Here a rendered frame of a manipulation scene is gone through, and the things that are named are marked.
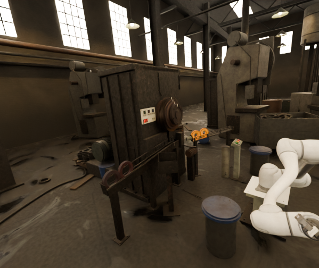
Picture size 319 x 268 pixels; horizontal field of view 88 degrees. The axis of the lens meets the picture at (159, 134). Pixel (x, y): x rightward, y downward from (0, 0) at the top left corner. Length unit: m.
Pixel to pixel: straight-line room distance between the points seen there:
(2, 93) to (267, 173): 7.35
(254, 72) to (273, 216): 3.79
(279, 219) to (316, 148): 0.59
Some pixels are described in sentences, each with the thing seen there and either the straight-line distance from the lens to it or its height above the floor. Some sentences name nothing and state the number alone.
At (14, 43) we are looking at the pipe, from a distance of 7.05.
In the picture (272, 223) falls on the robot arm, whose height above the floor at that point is 0.77.
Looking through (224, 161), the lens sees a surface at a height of 0.28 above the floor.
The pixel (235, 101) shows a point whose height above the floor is 1.06.
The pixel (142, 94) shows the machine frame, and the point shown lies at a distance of 2.03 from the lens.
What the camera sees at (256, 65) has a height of 1.83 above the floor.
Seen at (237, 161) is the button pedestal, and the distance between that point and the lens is 2.82.
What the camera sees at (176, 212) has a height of 0.01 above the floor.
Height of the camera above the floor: 1.41
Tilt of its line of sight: 14 degrees down
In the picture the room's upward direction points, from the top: 5 degrees counter-clockwise
